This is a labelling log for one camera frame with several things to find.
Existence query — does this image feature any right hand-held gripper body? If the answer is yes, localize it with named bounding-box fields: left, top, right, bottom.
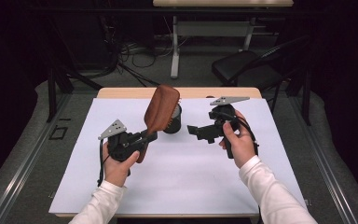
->
left=208, top=96, right=251, bottom=132

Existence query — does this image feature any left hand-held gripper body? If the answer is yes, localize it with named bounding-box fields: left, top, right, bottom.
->
left=97, top=119, right=145, bottom=162

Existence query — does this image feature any black mesh pen holder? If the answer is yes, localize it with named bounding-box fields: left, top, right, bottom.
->
left=162, top=104, right=183, bottom=135

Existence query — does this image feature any brown wooden hairbrush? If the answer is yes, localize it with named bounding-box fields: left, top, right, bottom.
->
left=135, top=84, right=181, bottom=164

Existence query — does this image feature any person's left hand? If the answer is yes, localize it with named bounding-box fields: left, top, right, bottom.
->
left=102, top=143, right=141, bottom=189

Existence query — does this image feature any person's right hand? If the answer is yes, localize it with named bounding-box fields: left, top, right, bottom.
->
left=218, top=110, right=259, bottom=169

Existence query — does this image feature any white table mat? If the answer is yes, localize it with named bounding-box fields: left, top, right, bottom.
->
left=48, top=97, right=309, bottom=216

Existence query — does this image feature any wooden table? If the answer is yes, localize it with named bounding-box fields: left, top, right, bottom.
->
left=54, top=87, right=264, bottom=218

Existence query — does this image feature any black folding chair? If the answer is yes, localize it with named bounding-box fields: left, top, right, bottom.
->
left=211, top=34, right=312, bottom=111

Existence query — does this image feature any white-legged desk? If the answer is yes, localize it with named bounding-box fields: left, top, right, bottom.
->
left=152, top=0, right=295, bottom=79

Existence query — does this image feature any black metal stand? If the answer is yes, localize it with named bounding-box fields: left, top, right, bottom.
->
left=45, top=18, right=104, bottom=123
left=287, top=34, right=312, bottom=127

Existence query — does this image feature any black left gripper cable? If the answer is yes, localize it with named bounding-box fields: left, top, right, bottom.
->
left=96, top=139, right=110, bottom=188

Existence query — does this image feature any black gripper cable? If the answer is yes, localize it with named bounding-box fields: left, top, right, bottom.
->
left=96, top=139, right=110, bottom=188
left=218, top=111, right=260, bottom=157

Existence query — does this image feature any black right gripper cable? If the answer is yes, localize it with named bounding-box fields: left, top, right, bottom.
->
left=218, top=111, right=260, bottom=157

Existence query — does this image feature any tangle of floor cables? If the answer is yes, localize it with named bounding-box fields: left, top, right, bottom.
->
left=99, top=15, right=176, bottom=89

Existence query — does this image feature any metal floor rail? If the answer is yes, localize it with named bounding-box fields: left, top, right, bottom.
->
left=287, top=96, right=358, bottom=224
left=0, top=92, right=73, bottom=224

